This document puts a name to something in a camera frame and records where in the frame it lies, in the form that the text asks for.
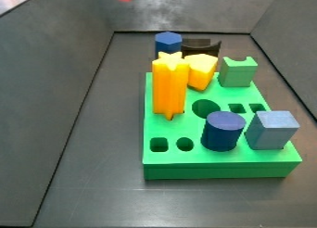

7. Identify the yellow pentagon block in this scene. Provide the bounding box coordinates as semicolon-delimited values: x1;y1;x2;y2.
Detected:
185;54;218;91

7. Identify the orange star-shaped prism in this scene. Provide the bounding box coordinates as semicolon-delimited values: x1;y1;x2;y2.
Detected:
153;52;190;120

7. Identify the green notched block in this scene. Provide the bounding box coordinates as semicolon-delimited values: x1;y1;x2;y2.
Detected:
218;57;259;87

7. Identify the green foam shape-sorting board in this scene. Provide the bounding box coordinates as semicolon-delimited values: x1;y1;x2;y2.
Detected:
142;73;303;180

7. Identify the grey-blue square block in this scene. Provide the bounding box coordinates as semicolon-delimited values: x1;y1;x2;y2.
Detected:
245;110;300;150

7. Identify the dark blue cylinder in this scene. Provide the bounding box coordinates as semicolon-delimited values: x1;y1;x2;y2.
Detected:
201;111;247;152

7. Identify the blue hexagonal prism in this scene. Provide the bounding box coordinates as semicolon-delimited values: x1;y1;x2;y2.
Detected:
156;32;182;55

